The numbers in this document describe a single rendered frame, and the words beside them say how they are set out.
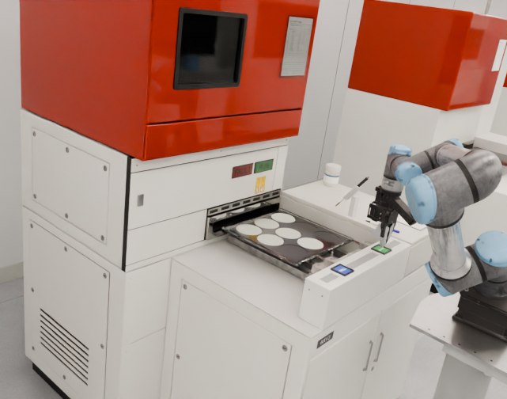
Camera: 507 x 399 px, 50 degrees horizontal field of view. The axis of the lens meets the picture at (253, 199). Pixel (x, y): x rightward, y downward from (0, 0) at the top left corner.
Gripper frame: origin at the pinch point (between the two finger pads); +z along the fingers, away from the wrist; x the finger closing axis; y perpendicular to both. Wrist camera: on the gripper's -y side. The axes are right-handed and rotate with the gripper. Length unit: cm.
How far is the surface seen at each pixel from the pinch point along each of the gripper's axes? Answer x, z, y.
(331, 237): -5.8, 8.6, 24.3
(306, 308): 40.0, 12.1, 2.8
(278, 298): 36.6, 16.5, 16.1
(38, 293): 66, 52, 115
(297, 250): 15.3, 8.6, 25.3
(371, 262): 12.0, 2.5, -2.1
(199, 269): 44, 16, 46
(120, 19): 66, -64, 68
